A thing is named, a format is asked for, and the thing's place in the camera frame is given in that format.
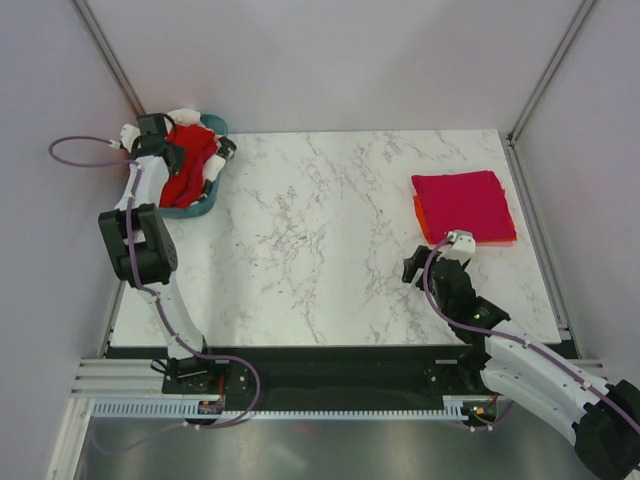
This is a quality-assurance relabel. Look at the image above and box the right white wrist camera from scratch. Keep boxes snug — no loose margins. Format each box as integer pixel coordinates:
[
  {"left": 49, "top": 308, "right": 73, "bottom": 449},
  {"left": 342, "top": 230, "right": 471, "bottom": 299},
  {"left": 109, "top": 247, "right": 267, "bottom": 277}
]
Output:
[{"left": 442, "top": 230, "right": 476, "bottom": 264}]

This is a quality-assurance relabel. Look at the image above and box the folded magenta t shirt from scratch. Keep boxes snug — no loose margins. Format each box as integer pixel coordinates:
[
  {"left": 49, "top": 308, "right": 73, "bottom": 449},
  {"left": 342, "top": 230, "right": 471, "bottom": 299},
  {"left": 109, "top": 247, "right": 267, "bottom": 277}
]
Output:
[{"left": 411, "top": 170, "right": 517, "bottom": 243}]

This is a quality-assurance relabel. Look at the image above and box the red t shirt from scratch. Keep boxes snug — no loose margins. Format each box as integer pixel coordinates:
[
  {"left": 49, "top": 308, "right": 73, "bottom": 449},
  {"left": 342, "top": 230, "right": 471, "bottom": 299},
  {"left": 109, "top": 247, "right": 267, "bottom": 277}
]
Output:
[{"left": 159, "top": 125, "right": 218, "bottom": 209}]

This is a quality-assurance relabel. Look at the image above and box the white and black garment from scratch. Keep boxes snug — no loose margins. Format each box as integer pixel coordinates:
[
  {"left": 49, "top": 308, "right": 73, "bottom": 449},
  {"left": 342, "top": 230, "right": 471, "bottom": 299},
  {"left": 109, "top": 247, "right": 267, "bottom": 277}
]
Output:
[{"left": 201, "top": 136, "right": 237, "bottom": 196}]

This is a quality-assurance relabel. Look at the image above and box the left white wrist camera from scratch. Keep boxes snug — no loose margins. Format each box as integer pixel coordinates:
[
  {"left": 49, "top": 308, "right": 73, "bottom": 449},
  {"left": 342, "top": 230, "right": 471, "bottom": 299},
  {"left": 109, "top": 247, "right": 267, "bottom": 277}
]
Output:
[{"left": 109, "top": 124, "right": 140, "bottom": 153}]

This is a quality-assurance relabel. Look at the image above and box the teal plastic laundry basket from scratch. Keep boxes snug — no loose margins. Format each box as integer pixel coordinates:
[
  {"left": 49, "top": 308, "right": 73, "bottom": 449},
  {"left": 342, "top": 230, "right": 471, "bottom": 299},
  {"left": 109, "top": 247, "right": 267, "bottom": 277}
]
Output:
[{"left": 159, "top": 113, "right": 228, "bottom": 219}]

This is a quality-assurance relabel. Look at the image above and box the white slotted cable duct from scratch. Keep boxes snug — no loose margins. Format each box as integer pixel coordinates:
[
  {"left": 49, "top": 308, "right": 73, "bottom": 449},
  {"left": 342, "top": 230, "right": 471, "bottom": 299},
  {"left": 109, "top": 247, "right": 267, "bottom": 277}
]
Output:
[{"left": 92, "top": 395, "right": 466, "bottom": 419}]

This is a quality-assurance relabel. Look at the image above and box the aluminium front rail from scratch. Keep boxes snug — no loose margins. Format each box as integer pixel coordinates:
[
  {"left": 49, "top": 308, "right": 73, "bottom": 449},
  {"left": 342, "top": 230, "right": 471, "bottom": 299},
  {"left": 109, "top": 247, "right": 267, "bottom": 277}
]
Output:
[{"left": 71, "top": 359, "right": 164, "bottom": 399}]

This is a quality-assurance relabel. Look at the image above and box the aluminium frame post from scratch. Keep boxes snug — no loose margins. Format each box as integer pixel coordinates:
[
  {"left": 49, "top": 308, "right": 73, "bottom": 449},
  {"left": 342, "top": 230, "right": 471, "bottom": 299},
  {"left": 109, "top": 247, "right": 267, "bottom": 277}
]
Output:
[
  {"left": 69, "top": 0, "right": 146, "bottom": 117},
  {"left": 505, "top": 0, "right": 599, "bottom": 148}
]

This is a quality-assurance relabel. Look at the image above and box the left aluminium frame post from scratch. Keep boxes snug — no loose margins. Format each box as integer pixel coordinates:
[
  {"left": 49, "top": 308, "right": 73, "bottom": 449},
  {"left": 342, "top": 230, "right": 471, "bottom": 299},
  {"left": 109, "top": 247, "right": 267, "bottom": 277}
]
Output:
[{"left": 69, "top": 0, "right": 146, "bottom": 117}]

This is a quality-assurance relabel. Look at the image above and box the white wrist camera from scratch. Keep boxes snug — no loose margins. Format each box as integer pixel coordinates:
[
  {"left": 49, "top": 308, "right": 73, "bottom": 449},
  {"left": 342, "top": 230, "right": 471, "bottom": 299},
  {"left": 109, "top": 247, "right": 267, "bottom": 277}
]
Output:
[
  {"left": 442, "top": 230, "right": 476, "bottom": 264},
  {"left": 109, "top": 124, "right": 140, "bottom": 153}
]

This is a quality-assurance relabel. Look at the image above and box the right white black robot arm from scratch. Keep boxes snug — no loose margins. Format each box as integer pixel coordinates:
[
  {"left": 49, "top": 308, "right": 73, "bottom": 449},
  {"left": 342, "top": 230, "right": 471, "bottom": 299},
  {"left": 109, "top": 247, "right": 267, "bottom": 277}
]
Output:
[{"left": 402, "top": 246, "right": 639, "bottom": 479}]

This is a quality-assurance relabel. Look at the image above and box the right aluminium frame post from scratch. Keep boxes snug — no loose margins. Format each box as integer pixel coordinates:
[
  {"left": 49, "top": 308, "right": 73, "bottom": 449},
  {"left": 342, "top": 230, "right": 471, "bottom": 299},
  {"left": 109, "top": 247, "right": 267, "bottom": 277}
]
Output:
[{"left": 505, "top": 0, "right": 599, "bottom": 148}]

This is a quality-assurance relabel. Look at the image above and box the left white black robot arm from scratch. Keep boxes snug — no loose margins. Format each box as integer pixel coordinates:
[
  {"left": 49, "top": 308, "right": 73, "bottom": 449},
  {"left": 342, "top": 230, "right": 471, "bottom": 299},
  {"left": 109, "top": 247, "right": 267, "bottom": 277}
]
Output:
[{"left": 98, "top": 113, "right": 220, "bottom": 395}]

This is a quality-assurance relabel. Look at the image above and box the white shirt in basket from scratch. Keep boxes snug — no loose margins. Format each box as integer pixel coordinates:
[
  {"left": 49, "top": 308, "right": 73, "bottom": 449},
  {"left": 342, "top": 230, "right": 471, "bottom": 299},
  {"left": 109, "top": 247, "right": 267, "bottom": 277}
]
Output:
[{"left": 167, "top": 108, "right": 214, "bottom": 131}]

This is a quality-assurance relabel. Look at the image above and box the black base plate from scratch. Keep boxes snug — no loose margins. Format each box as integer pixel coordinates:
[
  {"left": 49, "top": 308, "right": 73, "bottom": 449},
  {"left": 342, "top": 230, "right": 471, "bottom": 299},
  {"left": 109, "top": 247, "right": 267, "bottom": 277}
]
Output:
[{"left": 160, "top": 344, "right": 521, "bottom": 412}]

